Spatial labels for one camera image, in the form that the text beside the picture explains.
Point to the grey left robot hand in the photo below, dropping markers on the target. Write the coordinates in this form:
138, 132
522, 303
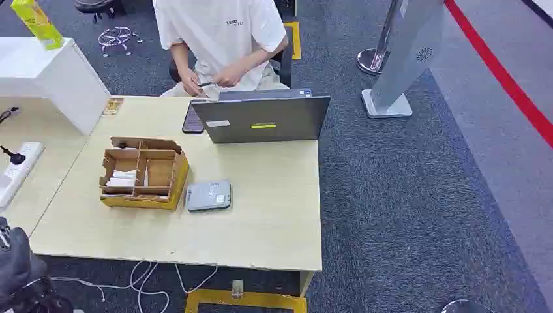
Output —
15, 259

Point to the thin dark card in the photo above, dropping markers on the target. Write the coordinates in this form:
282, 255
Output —
206, 84

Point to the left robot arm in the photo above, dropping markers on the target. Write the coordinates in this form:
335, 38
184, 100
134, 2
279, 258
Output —
45, 300

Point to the white power strip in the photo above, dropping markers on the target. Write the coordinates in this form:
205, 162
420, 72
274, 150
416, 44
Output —
18, 173

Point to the black power plug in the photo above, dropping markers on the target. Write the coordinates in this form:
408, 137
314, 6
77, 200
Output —
17, 159

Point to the white card stack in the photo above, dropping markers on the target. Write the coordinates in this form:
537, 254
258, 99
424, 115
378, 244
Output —
123, 179

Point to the wooden card box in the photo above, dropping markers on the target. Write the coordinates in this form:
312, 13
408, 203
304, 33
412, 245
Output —
160, 173

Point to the small wooden piece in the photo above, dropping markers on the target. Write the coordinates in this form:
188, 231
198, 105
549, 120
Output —
113, 106

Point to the white cabinet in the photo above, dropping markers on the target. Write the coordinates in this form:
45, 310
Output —
56, 77

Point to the flat grey device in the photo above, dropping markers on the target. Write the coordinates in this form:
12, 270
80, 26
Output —
208, 196

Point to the black smartphone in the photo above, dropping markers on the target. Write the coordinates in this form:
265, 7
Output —
192, 122

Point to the translucent plastic block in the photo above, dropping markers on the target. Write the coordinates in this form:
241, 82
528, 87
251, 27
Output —
237, 289

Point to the yellow-green carton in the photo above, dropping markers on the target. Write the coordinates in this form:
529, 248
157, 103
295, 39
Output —
39, 23

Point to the yellow floor tape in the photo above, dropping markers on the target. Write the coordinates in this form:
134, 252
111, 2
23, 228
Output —
259, 300
296, 39

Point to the person's right hand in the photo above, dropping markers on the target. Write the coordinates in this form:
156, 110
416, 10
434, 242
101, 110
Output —
189, 83

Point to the person's hand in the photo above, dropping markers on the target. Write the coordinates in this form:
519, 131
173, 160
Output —
228, 78
189, 83

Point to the black chair base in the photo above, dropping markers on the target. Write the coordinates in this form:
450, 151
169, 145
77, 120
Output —
93, 5

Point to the person's left hand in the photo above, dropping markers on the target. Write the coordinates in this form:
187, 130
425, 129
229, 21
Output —
228, 78

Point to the grey laptop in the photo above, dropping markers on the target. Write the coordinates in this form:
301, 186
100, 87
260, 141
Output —
259, 116

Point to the pale desk leg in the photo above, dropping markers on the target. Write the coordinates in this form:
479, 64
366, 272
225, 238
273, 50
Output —
306, 283

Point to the person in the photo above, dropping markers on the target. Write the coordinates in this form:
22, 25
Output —
220, 34

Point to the grey kiosk stand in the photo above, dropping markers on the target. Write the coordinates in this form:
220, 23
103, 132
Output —
406, 52

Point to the chrome stanchion base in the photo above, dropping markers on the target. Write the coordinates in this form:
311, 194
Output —
466, 308

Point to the red floor tape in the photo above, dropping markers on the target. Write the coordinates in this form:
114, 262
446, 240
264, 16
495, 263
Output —
497, 69

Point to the chrome stanchion post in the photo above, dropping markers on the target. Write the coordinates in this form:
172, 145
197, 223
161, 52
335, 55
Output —
371, 61

